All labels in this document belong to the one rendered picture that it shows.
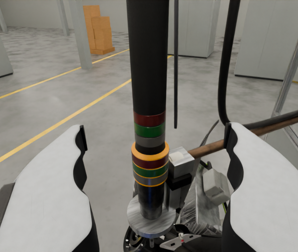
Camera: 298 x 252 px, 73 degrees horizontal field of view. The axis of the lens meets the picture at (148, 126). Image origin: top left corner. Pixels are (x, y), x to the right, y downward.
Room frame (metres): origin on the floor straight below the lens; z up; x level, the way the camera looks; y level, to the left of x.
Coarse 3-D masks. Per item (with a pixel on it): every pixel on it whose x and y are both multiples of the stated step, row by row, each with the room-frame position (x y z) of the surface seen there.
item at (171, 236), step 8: (176, 224) 0.33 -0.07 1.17; (128, 232) 0.30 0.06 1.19; (168, 232) 0.27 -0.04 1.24; (176, 232) 0.28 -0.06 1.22; (184, 232) 0.30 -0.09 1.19; (192, 232) 0.30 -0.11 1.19; (128, 240) 0.28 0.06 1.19; (136, 240) 0.26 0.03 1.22; (144, 240) 0.24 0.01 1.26; (160, 240) 0.25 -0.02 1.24; (128, 248) 0.26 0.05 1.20; (136, 248) 0.24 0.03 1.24; (144, 248) 0.23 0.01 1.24; (152, 248) 0.23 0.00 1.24; (160, 248) 0.24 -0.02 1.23
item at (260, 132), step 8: (288, 120) 0.28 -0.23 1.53; (296, 120) 0.29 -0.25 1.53; (256, 128) 0.26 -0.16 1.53; (264, 128) 0.26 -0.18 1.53; (272, 128) 0.26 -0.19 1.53; (280, 128) 0.27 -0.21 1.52; (208, 144) 0.22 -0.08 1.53; (216, 144) 0.22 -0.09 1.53; (192, 152) 0.21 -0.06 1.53; (200, 152) 0.21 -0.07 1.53; (208, 152) 0.21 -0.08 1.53
